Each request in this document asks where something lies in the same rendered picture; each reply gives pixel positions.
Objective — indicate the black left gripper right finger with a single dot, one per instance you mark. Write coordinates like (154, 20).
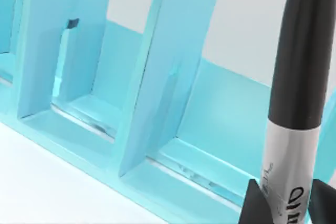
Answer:
(323, 203)

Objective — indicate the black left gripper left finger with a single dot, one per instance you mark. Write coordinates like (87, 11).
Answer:
(254, 205)

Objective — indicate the black and grey marker pen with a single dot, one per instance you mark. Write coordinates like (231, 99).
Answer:
(302, 77)

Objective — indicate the light blue rack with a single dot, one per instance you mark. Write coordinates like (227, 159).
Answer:
(168, 82)

